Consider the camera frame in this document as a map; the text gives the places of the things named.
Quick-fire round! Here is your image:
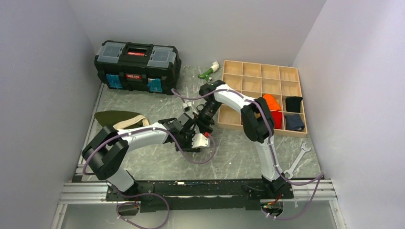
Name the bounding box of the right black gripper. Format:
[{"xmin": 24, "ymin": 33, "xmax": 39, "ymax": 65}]
[{"xmin": 193, "ymin": 101, "xmax": 223, "ymax": 136}]

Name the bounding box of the wooden compartment tray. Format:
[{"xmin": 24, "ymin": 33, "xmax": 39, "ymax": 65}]
[{"xmin": 222, "ymin": 60, "xmax": 308, "ymax": 137}]

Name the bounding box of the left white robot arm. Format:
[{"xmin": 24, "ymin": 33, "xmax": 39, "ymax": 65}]
[{"xmin": 82, "ymin": 113, "xmax": 210, "ymax": 200}]

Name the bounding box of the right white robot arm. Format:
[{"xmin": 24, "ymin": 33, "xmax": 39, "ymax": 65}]
[{"xmin": 199, "ymin": 80, "xmax": 286, "ymax": 198}]

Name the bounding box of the olive green underwear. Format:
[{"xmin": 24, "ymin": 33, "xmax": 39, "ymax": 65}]
[{"xmin": 94, "ymin": 110, "xmax": 150, "ymax": 129}]

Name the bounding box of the orange rolled underwear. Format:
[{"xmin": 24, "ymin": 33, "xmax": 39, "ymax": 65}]
[{"xmin": 262, "ymin": 94, "xmax": 281, "ymax": 111}]

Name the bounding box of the red rolled underwear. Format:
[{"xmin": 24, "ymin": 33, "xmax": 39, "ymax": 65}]
[{"xmin": 271, "ymin": 110, "xmax": 283, "ymax": 129}]

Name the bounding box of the navy blue rolled underwear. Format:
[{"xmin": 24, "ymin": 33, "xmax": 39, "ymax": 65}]
[{"xmin": 284, "ymin": 114, "xmax": 306, "ymax": 131}]

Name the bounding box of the black rolled underwear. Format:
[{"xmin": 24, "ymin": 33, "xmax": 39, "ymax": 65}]
[{"xmin": 285, "ymin": 96, "xmax": 303, "ymax": 113}]

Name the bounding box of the green and white pipe fitting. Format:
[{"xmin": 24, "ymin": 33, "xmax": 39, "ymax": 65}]
[{"xmin": 198, "ymin": 61, "xmax": 220, "ymax": 83}]

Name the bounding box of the black plastic toolbox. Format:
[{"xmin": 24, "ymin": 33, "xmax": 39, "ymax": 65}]
[{"xmin": 94, "ymin": 40, "xmax": 181, "ymax": 95}]

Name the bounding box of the silver wrench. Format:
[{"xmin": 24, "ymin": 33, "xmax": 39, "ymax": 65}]
[{"xmin": 284, "ymin": 143, "xmax": 311, "ymax": 179}]

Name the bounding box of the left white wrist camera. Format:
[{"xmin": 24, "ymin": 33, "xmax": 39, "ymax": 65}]
[{"xmin": 191, "ymin": 133, "xmax": 210, "ymax": 148}]

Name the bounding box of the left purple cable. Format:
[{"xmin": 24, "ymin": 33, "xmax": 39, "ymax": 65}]
[{"xmin": 82, "ymin": 127, "xmax": 217, "ymax": 229}]

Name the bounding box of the purple cable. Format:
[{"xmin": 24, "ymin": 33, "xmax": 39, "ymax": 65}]
[
  {"xmin": 82, "ymin": 127, "xmax": 217, "ymax": 229},
  {"xmin": 171, "ymin": 88, "xmax": 325, "ymax": 221}
]

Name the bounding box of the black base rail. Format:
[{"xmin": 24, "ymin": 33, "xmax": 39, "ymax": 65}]
[{"xmin": 106, "ymin": 178, "xmax": 294, "ymax": 213}]

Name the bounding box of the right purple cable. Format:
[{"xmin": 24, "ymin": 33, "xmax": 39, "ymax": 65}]
[{"xmin": 171, "ymin": 88, "xmax": 325, "ymax": 221}]

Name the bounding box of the aluminium frame rail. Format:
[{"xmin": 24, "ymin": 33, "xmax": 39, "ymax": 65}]
[{"xmin": 50, "ymin": 83, "xmax": 110, "ymax": 229}]

